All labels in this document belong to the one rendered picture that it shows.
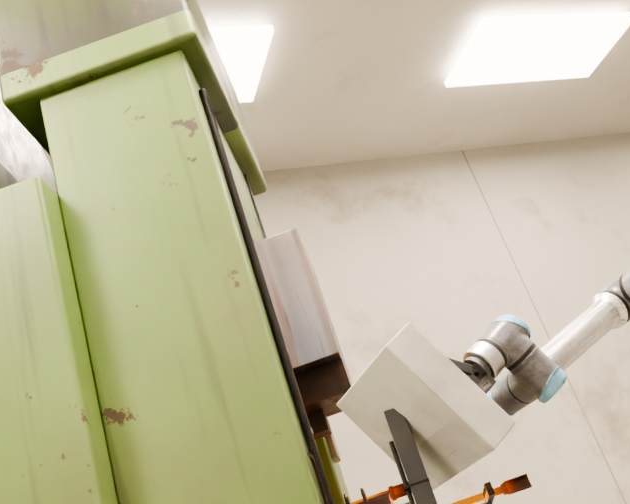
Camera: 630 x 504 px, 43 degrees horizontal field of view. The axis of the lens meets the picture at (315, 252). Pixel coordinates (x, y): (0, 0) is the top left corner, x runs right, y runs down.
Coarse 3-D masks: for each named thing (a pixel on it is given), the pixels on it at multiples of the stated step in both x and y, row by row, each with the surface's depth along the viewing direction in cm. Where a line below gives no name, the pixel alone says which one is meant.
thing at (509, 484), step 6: (510, 480) 268; (516, 480) 268; (522, 480) 268; (528, 480) 268; (504, 486) 267; (510, 486) 268; (516, 486) 268; (522, 486) 267; (528, 486) 266; (498, 492) 267; (504, 492) 266; (510, 492) 267; (468, 498) 268; (474, 498) 267; (480, 498) 267
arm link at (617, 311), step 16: (608, 288) 233; (592, 304) 232; (608, 304) 228; (624, 304) 228; (576, 320) 223; (592, 320) 223; (608, 320) 225; (624, 320) 229; (560, 336) 217; (576, 336) 217; (592, 336) 220; (544, 352) 212; (560, 352) 212; (576, 352) 215; (560, 368) 211; (496, 384) 204; (496, 400) 202; (512, 400) 198
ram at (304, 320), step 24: (264, 240) 233; (288, 240) 232; (264, 264) 230; (288, 264) 229; (288, 288) 226; (312, 288) 225; (288, 312) 224; (312, 312) 222; (288, 336) 221; (312, 336) 220; (336, 336) 245; (312, 360) 217
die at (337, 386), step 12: (336, 360) 221; (300, 372) 221; (312, 372) 221; (324, 372) 220; (336, 372) 220; (300, 384) 220; (312, 384) 220; (324, 384) 219; (336, 384) 219; (348, 384) 218; (312, 396) 218; (324, 396) 218; (336, 396) 219; (312, 408) 222; (324, 408) 226; (336, 408) 230
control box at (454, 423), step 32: (384, 352) 156; (416, 352) 156; (384, 384) 163; (416, 384) 155; (448, 384) 154; (352, 416) 180; (384, 416) 171; (416, 416) 162; (448, 416) 154; (480, 416) 152; (384, 448) 179; (448, 448) 160; (480, 448) 153
